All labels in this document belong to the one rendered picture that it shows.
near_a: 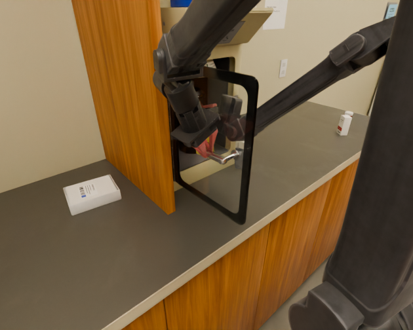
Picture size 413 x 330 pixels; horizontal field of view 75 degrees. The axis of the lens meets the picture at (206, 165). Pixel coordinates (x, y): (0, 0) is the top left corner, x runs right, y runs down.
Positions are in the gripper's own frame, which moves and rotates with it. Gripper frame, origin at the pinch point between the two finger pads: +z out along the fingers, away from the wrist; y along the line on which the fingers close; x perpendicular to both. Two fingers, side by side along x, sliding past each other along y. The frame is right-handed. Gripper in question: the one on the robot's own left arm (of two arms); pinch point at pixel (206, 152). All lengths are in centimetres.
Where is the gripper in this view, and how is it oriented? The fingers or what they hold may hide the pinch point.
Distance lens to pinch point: 66.0
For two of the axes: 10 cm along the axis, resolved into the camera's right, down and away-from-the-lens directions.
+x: 6.7, 3.9, -6.3
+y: -6.8, 6.6, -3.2
